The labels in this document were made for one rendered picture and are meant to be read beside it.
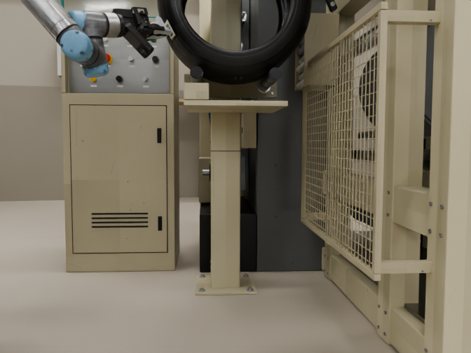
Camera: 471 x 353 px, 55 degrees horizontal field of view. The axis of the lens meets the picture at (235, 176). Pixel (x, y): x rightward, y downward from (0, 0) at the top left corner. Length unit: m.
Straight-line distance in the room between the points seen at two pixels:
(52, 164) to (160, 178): 3.39
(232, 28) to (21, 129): 3.97
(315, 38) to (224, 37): 0.39
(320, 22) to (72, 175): 1.38
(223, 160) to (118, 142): 0.61
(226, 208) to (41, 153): 3.86
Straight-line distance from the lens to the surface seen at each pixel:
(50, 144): 5.60
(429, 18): 1.29
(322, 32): 2.02
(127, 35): 1.55
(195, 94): 1.62
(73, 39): 1.31
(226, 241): 2.02
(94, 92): 2.42
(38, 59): 5.71
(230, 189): 1.99
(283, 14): 1.97
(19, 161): 5.67
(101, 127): 2.35
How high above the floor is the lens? 0.65
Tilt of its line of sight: 4 degrees down
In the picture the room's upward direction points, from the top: straight up
